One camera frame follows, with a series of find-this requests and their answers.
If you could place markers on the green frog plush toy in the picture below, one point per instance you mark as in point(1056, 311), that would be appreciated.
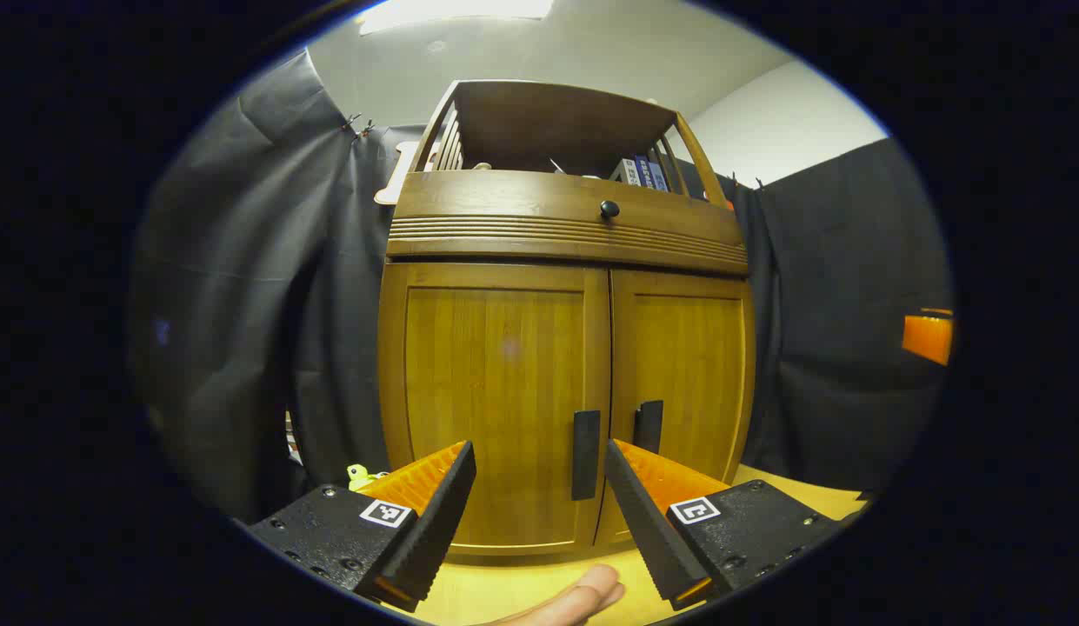
point(358, 476)

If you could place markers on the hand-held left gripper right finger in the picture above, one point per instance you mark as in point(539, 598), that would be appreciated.
point(643, 530)

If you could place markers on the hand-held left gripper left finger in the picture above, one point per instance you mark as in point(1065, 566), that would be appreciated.
point(435, 530)

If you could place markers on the brown wooden double-door shoe cabinet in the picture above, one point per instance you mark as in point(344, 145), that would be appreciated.
point(539, 122)

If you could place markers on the wooden shoe cabinet door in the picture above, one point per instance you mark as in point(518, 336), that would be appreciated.
point(687, 365)
point(496, 374)

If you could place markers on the ceiling light panel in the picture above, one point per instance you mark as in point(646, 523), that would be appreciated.
point(452, 10)

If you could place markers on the wooden cabinet drawer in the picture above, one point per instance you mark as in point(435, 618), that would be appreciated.
point(504, 200)

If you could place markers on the black round drawer knob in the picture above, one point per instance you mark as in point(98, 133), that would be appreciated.
point(609, 209)

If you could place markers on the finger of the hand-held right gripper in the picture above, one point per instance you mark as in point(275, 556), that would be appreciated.
point(928, 337)

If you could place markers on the grey book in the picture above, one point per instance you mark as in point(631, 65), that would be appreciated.
point(626, 170)

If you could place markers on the black backdrop cloth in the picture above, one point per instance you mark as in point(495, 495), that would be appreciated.
point(243, 261)

